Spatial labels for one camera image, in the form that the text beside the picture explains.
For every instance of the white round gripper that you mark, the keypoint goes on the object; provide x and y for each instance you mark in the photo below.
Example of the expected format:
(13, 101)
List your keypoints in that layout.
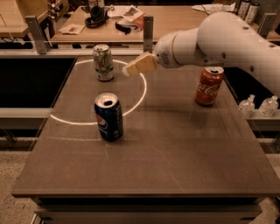
(164, 52)

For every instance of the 7up soda can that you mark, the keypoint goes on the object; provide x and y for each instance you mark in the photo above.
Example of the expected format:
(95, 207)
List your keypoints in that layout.
(103, 63)

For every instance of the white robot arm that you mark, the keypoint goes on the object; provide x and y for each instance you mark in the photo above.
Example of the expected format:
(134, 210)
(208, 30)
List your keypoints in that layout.
(222, 40)

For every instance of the red Coca-Cola can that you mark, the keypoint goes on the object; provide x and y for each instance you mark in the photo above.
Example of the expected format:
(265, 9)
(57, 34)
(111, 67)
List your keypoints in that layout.
(209, 85)

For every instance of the blue Pepsi can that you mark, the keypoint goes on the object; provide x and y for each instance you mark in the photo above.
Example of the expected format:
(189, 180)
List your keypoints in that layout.
(109, 116)

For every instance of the black sunglasses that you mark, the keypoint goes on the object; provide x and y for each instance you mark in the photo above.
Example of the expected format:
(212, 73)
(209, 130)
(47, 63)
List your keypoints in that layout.
(125, 28)

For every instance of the magazine on desk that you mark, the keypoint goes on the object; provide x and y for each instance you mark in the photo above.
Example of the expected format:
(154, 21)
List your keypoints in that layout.
(132, 17)

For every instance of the black headphones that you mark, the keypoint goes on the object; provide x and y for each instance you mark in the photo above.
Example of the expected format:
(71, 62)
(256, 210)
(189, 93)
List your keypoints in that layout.
(98, 17)

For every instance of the wooden back desk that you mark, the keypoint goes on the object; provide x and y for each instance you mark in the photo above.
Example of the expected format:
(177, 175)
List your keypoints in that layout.
(165, 19)

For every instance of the paper sheet left desk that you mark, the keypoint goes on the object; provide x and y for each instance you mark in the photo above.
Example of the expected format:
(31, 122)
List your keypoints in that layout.
(72, 29)

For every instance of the clear plastic bottle left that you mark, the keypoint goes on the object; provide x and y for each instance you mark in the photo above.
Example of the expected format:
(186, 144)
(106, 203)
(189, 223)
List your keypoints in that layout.
(247, 106)

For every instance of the clear plastic bottle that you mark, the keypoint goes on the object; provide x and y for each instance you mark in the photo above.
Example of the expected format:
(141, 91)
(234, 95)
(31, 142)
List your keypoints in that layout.
(268, 106)
(247, 106)

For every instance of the white canister left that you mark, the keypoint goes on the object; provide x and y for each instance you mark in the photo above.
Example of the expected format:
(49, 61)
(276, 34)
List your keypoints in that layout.
(243, 8)

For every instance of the white canister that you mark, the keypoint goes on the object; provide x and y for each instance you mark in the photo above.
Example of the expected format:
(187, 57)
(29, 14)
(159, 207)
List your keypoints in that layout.
(252, 11)
(243, 8)

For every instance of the white canister right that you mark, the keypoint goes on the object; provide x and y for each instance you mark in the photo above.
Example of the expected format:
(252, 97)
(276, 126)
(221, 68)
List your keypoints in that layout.
(252, 11)

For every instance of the clear plastic bottle right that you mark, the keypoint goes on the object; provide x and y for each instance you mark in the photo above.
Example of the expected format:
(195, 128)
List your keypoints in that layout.
(268, 106)

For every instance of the middle metal post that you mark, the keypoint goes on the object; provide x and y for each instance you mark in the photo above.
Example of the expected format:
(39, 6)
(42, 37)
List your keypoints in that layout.
(147, 33)

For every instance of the metal post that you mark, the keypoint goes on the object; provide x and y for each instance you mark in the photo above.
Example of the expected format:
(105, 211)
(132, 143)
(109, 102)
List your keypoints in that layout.
(147, 33)
(266, 24)
(37, 34)

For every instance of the left metal post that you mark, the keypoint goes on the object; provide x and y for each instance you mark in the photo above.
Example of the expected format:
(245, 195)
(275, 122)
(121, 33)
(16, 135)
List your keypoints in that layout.
(37, 34)

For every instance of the right metal post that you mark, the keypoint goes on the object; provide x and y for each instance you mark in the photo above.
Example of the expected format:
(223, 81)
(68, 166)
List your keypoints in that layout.
(266, 24)

